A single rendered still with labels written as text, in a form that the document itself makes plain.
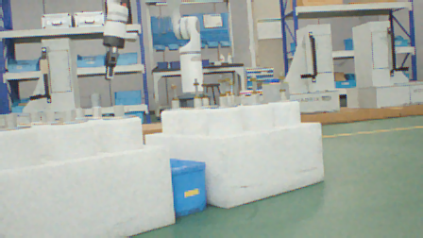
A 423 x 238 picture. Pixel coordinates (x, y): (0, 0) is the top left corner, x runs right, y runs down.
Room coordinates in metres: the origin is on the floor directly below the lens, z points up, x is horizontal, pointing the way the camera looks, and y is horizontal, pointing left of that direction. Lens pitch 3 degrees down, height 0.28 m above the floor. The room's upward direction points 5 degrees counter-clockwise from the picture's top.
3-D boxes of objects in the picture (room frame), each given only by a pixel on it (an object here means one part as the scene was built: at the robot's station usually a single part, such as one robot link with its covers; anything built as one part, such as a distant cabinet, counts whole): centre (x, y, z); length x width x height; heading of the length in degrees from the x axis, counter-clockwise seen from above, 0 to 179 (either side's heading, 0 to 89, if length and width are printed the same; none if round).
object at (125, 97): (6.14, 1.20, 0.36); 0.50 x 0.38 x 0.21; 10
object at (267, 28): (7.74, -1.06, 1.38); 0.49 x 0.02 x 0.35; 99
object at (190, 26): (1.91, 0.09, 0.54); 0.09 x 0.09 x 0.17; 74
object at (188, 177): (1.19, 0.17, 0.06); 0.30 x 0.11 x 0.12; 39
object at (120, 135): (1.01, 0.22, 0.16); 0.10 x 0.10 x 0.18
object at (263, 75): (7.16, -0.68, 0.35); 0.59 x 0.47 x 0.69; 9
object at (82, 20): (6.03, 1.60, 1.42); 0.43 x 0.37 x 0.19; 12
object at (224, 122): (1.20, -0.02, 0.16); 0.10 x 0.10 x 0.18
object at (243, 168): (1.37, -0.04, 0.09); 0.39 x 0.39 x 0.18; 38
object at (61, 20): (5.96, 1.99, 1.42); 0.43 x 0.37 x 0.19; 7
